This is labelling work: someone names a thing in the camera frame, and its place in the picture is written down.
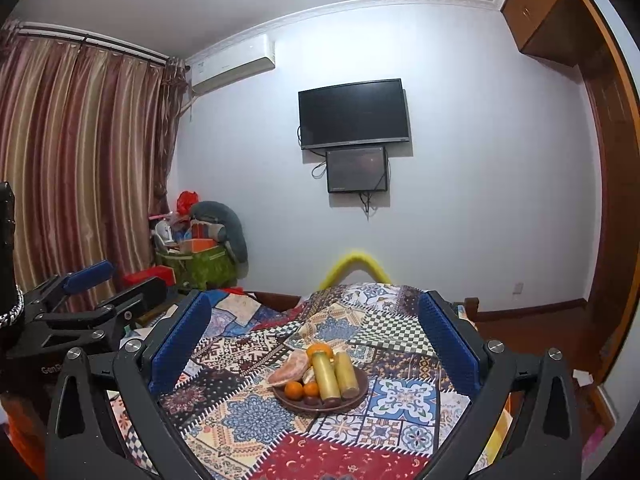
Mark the wooden wardrobe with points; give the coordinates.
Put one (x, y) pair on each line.
(590, 38)

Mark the yellow curved tube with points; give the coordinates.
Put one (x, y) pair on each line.
(351, 262)

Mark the patchwork patterned bedspread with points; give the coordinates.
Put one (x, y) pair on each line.
(243, 418)

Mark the small pomelo segment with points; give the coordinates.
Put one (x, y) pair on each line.
(308, 377)

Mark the striped red gold curtain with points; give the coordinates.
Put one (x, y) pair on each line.
(87, 139)

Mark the yellow sugarcane piece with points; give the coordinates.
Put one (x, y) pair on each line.
(346, 377)
(325, 377)

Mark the red flat box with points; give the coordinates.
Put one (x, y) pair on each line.
(165, 273)

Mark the small wall monitor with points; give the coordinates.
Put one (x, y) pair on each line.
(360, 169)

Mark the grey plush pillow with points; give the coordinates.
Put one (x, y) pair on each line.
(221, 215)

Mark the green storage box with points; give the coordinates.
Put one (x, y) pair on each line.
(212, 268)

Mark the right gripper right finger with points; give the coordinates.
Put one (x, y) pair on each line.
(543, 441)

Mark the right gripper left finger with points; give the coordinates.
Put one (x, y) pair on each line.
(83, 440)

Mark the large wall television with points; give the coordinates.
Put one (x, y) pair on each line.
(366, 112)

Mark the large pomelo segment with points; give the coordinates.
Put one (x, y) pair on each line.
(291, 370)

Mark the red plastic bag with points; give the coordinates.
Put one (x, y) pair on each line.
(185, 201)

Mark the white air conditioner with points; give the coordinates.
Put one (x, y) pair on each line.
(215, 69)

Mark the orange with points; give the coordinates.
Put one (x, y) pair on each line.
(312, 390)
(320, 349)
(294, 391)

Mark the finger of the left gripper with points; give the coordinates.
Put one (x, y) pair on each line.
(54, 291)
(125, 306)

